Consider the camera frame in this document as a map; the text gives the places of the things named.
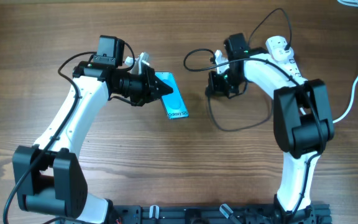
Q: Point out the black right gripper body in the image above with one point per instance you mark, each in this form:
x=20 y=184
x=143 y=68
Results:
x=224 y=83

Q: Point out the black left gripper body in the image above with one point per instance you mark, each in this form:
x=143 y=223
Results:
x=139 y=87

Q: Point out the blue screen smartphone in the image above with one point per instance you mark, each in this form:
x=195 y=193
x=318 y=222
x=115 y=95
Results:
x=173 y=103

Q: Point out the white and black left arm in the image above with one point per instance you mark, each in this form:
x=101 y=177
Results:
x=49 y=179

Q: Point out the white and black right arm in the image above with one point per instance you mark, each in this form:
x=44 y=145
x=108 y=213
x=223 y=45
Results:
x=302 y=119

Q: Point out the white charger plug adapter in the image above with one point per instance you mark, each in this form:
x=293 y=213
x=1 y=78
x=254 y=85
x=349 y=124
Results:
x=281 y=55

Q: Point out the white power strip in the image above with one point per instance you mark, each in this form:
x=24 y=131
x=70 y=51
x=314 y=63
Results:
x=276 y=47

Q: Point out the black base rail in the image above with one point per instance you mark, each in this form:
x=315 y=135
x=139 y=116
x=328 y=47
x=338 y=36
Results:
x=249 y=214

